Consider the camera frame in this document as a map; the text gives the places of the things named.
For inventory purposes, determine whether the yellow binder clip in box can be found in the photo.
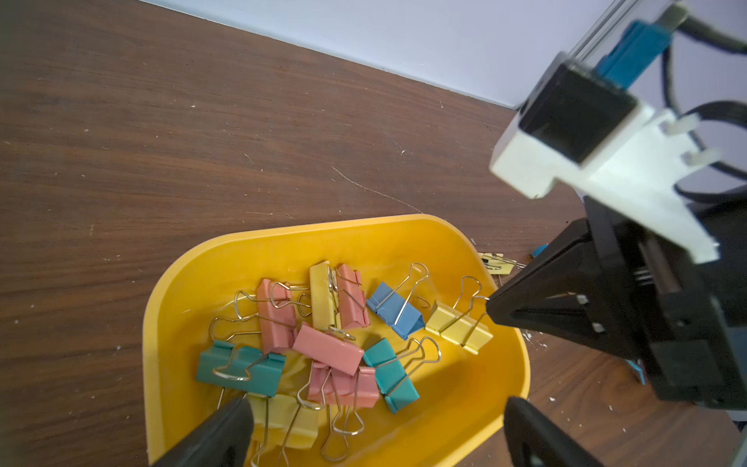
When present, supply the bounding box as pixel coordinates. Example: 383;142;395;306
309;261;340;331

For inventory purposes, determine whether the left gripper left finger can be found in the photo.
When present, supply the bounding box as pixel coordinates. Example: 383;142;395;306
152;398;254;467

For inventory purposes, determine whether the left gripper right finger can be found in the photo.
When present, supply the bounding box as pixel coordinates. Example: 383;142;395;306
504;397;603;467

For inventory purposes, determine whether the blue binder clip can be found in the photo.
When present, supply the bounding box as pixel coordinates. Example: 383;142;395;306
366;263;430;340

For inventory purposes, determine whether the teal binder clip in box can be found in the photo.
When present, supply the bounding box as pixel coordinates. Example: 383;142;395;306
196;341;286;397

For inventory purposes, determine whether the yellow binder clip bottom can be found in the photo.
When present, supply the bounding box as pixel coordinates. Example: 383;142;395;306
243;394;322;466

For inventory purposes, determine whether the yellow binder clip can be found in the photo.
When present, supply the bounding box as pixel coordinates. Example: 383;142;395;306
425;276;493;355
309;261;340;331
479;253;526;276
243;394;322;466

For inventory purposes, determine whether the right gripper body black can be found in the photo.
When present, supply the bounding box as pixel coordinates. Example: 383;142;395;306
585;198;746;409

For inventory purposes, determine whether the pink binder clip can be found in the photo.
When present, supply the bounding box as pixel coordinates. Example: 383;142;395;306
336;264;371;330
307;362;381;409
293;324;364;376
256;278;297;354

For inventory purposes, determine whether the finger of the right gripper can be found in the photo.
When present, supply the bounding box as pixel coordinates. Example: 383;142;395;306
486;219;641;359

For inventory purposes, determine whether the teal binder clip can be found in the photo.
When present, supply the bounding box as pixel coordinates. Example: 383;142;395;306
196;341;286;397
531;243;549;258
363;337;442;414

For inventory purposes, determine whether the yellow plastic storage box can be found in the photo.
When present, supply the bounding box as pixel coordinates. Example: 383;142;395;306
143;215;530;466

